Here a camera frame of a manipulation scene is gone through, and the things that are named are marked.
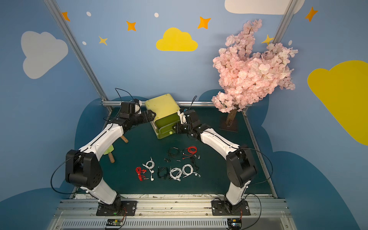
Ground red wired earphones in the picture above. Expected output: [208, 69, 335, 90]
[135, 167, 148, 181]
[182, 146, 197, 160]

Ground yellow-green drawer cabinet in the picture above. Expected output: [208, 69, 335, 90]
[145, 94, 180, 140]

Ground black wired earphones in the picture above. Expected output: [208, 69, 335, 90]
[157, 166, 169, 180]
[164, 147, 181, 163]
[190, 156, 199, 171]

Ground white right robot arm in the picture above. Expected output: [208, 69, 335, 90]
[173, 108, 258, 214]

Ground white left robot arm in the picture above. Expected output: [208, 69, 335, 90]
[65, 110, 156, 216]

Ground pink blossom artificial tree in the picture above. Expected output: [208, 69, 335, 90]
[212, 20, 298, 132]

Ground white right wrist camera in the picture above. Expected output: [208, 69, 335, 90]
[177, 111, 186, 124]

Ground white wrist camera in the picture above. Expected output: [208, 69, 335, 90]
[133, 99, 142, 115]
[177, 111, 186, 124]

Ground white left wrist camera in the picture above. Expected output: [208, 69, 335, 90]
[133, 99, 142, 115]

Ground green scraper with wooden handle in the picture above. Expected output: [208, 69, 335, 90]
[120, 135, 128, 143]

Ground aluminium back frame rail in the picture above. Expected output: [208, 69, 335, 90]
[102, 101, 215, 107]

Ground round green spatula wooden handle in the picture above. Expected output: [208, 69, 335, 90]
[104, 145, 115, 163]

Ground white wired earphones right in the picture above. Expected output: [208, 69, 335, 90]
[182, 164, 201, 178]

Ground white wired earphones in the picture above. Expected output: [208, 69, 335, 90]
[142, 158, 155, 181]
[182, 164, 201, 178]
[169, 168, 182, 182]

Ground white wired earphones left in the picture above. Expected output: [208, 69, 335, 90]
[142, 158, 155, 181]

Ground white wired earphones middle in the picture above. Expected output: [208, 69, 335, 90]
[169, 168, 182, 182]

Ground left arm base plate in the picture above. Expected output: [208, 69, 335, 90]
[96, 200, 138, 217]

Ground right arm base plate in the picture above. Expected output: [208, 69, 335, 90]
[211, 198, 251, 216]

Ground aluminium front rail platform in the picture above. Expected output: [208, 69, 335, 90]
[48, 194, 297, 230]

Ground aluminium left frame post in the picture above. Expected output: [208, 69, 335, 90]
[44, 0, 108, 102]

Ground aluminium frame post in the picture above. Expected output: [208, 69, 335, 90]
[272, 0, 300, 44]
[44, 0, 108, 102]

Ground aluminium right frame post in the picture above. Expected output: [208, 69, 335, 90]
[272, 0, 300, 44]

